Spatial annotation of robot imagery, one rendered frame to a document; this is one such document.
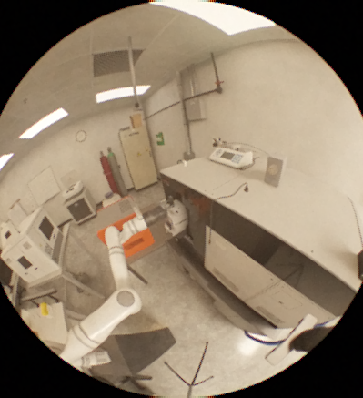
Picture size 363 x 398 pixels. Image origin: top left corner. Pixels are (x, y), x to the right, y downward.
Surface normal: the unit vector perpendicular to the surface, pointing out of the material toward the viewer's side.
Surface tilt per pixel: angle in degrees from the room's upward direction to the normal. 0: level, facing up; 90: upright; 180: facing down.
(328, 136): 90
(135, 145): 90
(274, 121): 90
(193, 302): 0
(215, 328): 0
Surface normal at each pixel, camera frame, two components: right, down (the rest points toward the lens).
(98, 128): 0.58, 0.40
